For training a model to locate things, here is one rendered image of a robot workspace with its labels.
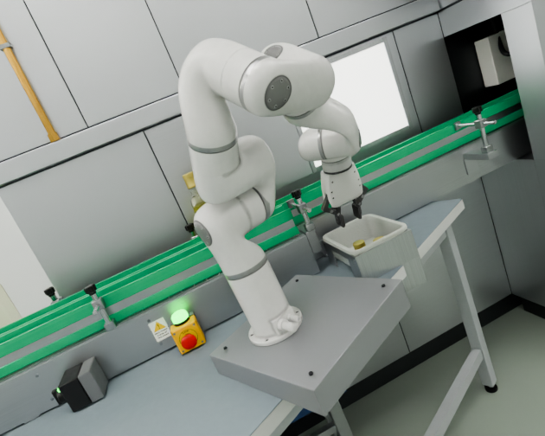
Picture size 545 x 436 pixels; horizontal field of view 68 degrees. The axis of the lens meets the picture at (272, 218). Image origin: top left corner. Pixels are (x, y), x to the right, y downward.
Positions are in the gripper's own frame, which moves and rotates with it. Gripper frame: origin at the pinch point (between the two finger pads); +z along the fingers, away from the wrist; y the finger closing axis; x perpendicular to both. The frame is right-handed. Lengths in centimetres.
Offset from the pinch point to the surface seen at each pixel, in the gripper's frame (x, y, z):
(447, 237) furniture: -0.9, -33.2, 25.8
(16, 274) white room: -322, 204, 106
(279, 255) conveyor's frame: -6.0, 20.8, 5.8
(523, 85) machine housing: -8, -75, -9
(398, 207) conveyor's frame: -12.1, -24.2, 14.1
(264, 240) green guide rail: -9.5, 22.9, 1.2
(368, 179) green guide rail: -17.6, -18.2, 2.7
